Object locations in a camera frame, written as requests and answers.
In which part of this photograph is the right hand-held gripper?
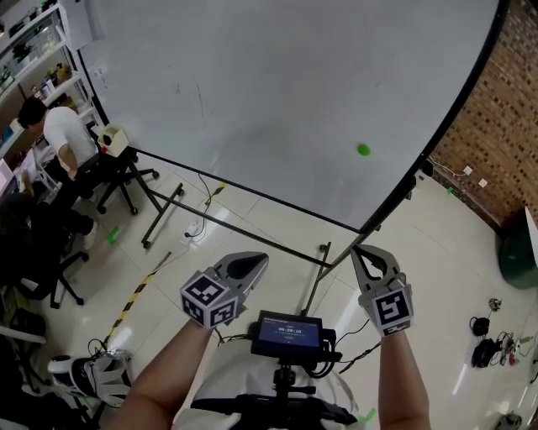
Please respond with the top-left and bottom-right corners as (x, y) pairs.
(351, 244), (414, 338)

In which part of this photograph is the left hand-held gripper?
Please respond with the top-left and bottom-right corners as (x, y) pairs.
(180, 250), (270, 329)

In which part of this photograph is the white whiteboard black frame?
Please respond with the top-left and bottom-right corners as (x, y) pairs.
(58, 0), (512, 316)

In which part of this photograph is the person's left forearm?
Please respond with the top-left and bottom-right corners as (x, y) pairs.
(125, 321), (215, 430)

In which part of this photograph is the person's right forearm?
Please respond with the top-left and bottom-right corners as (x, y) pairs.
(377, 333), (430, 430)

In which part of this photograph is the white power strip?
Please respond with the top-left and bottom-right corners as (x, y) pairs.
(181, 222), (201, 247)

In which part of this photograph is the small black monitor screen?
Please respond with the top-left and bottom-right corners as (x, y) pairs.
(251, 310), (337, 362)

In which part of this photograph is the person's white shirt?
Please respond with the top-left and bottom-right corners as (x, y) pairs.
(176, 335), (358, 430)

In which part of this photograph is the yellow black floor tape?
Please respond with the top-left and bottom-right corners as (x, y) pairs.
(103, 251), (173, 343)

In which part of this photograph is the dark green bin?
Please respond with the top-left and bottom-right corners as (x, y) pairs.
(498, 222), (538, 291)

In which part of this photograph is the black office chair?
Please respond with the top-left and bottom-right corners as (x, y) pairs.
(75, 121), (161, 216)
(0, 201), (92, 310)

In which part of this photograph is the white curved panel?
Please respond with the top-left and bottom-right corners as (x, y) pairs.
(523, 207), (538, 270)

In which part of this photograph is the white grey backpack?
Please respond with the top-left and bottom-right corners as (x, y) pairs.
(46, 350), (131, 408)

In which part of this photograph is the white shelf unit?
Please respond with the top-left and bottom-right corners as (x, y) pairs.
(0, 3), (100, 160)

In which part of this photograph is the green potted plant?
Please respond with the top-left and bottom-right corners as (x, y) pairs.
(12, 41), (33, 64)

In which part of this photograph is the black monitor mount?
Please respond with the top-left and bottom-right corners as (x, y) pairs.
(271, 360), (316, 404)

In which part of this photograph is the black cable bundle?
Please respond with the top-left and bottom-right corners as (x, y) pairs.
(471, 331), (518, 369)

